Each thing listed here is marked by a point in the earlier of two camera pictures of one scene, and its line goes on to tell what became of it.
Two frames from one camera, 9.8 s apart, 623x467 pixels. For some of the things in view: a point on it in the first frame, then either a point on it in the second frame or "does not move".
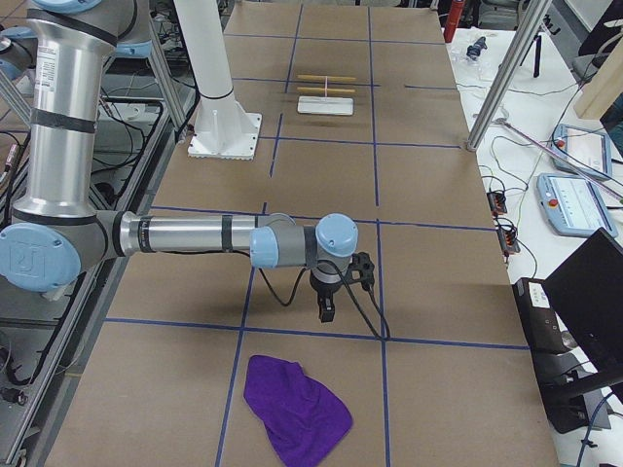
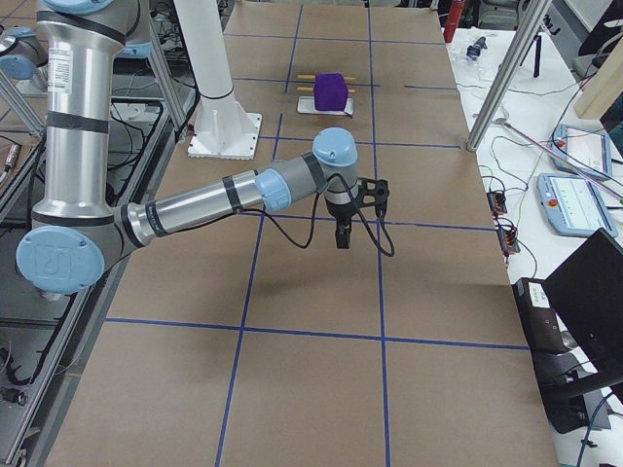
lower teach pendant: [574, 203] does not move
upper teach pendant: [580, 151] does not move
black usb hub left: [496, 200] does not move
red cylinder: [456, 12] does not move
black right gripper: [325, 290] -> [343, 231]
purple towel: [302, 415] -> [330, 91]
